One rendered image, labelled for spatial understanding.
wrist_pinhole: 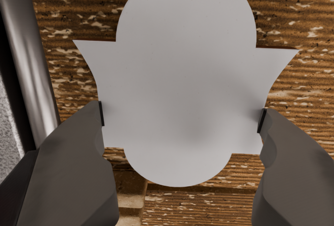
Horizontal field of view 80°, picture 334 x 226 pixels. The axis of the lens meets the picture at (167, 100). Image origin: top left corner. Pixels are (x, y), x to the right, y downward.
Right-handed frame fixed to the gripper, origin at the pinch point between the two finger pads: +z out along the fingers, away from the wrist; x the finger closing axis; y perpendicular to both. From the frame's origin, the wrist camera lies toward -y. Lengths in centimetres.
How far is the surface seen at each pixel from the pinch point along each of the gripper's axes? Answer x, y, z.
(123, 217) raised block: -4.2, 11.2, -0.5
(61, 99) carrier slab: -8.9, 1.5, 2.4
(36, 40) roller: -10.9, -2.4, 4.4
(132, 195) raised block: -3.3, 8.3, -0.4
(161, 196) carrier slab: -1.0, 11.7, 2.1
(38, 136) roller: -13.0, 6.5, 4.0
